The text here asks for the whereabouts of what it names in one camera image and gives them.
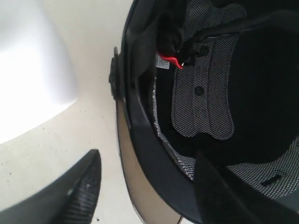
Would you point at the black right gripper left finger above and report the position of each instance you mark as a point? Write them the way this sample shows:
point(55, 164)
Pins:
point(71, 199)

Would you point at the white mannequin head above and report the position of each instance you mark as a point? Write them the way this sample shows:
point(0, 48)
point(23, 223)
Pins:
point(37, 79)

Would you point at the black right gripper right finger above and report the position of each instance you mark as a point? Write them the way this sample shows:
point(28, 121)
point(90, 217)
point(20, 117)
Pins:
point(223, 198)

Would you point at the black helmet with tinted visor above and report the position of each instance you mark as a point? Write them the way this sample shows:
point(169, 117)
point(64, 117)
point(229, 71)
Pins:
point(220, 77)

